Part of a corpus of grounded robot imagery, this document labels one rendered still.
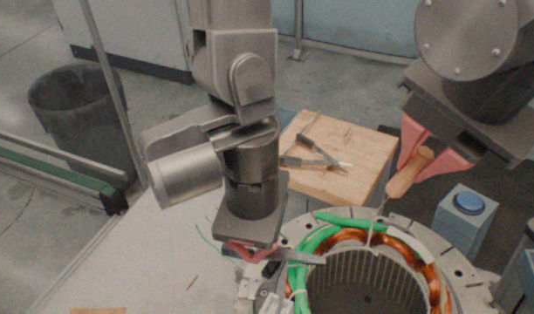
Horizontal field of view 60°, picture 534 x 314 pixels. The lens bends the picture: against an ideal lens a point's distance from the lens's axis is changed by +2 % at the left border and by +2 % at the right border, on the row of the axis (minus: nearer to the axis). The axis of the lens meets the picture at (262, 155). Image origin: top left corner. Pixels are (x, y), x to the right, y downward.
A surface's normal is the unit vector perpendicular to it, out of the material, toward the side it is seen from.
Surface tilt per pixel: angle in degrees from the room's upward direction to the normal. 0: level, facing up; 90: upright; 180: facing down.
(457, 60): 80
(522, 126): 20
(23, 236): 0
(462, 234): 90
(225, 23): 69
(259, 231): 2
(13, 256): 0
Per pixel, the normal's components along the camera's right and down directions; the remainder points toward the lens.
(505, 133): 0.26, -0.60
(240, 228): -0.02, -0.71
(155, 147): 0.41, 0.30
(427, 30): -0.82, 0.28
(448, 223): -0.71, 0.50
